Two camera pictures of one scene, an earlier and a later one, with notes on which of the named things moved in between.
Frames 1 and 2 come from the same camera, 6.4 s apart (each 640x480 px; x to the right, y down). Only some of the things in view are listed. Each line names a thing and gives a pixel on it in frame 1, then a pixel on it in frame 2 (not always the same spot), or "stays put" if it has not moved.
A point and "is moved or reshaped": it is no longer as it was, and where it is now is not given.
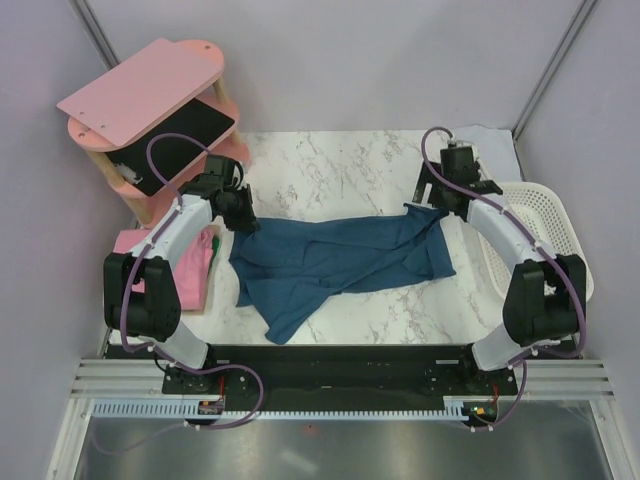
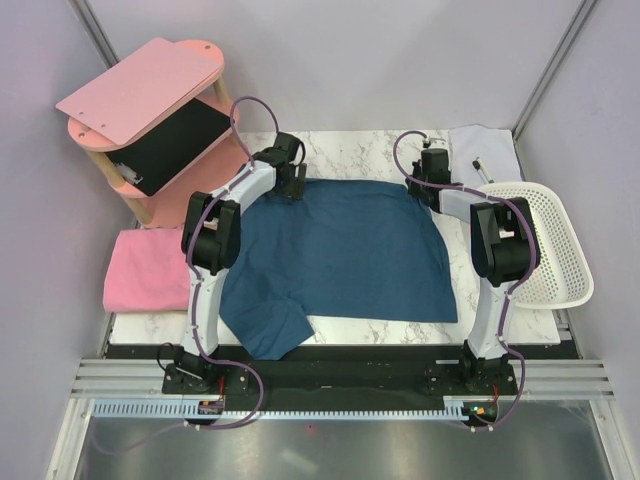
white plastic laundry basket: [541, 209] stays put
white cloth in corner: [496, 150] stays put
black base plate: [339, 370] stays put
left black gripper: [247, 222] -> [295, 189]
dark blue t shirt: [291, 266] is moved or reshaped
